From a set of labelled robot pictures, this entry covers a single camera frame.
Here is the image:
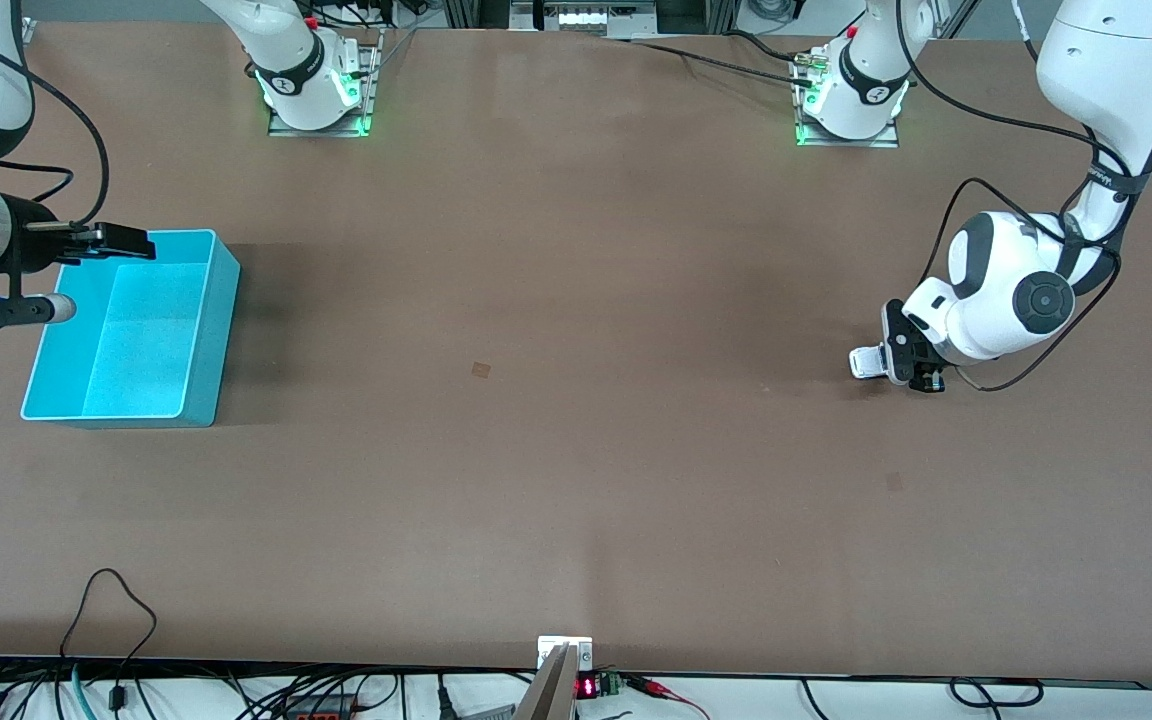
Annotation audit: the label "red clip lead wire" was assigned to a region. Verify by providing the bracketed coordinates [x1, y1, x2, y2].
[624, 675, 713, 720]

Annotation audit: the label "white LED light unit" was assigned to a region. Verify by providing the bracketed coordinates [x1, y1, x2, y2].
[553, 7, 630, 30]

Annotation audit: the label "grey aluminium mount bar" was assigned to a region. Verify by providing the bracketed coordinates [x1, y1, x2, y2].
[513, 644, 580, 720]

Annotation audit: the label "thin black looped cable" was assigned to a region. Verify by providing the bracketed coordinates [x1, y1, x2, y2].
[58, 568, 159, 713]

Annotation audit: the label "white jeep toy black roof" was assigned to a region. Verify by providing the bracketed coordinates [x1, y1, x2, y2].
[848, 344, 893, 382]

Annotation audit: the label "black coiled cable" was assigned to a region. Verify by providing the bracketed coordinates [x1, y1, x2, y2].
[947, 677, 1046, 709]

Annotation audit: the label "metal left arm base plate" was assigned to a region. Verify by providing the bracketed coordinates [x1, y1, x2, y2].
[793, 55, 901, 150]

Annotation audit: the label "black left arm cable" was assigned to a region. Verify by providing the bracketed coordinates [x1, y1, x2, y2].
[894, 0, 1152, 393]

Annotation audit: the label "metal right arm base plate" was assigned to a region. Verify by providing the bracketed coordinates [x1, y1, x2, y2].
[267, 28, 375, 138]

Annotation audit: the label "black cable on table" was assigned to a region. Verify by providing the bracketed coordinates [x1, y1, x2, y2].
[624, 32, 819, 89]

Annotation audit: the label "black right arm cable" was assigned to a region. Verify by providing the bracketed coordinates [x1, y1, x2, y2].
[0, 22, 111, 227]

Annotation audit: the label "power strip red switches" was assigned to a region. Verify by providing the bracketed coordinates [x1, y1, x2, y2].
[284, 692, 361, 720]

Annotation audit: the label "teal plastic bin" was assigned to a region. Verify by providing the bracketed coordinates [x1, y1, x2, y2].
[20, 229, 241, 430]

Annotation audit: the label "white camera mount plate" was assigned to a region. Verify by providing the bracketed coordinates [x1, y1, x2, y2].
[537, 636, 594, 672]

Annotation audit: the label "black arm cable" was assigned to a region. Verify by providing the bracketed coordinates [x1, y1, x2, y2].
[894, 0, 1152, 393]
[0, 22, 111, 227]

